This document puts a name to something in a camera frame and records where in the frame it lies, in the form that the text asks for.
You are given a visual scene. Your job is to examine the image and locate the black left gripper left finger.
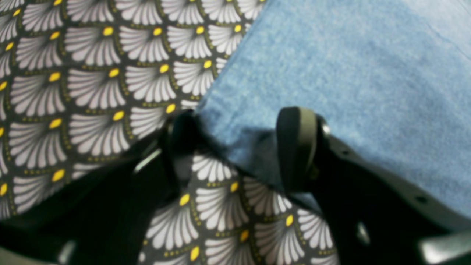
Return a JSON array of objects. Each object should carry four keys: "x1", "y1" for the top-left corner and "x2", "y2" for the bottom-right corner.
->
[{"x1": 1, "y1": 110, "x2": 199, "y2": 265}]

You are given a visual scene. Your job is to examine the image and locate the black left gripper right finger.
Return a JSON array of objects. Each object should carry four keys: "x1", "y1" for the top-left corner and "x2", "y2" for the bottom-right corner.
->
[{"x1": 276, "y1": 107, "x2": 471, "y2": 265}]

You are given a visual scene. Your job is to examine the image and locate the blue T-shirt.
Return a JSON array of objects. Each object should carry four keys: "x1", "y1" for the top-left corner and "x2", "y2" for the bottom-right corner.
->
[{"x1": 196, "y1": 0, "x2": 471, "y2": 217}]

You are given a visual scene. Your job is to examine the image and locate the fan-patterned tablecloth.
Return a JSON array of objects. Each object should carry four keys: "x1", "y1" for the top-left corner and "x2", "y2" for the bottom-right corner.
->
[{"x1": 1, "y1": 0, "x2": 339, "y2": 265}]

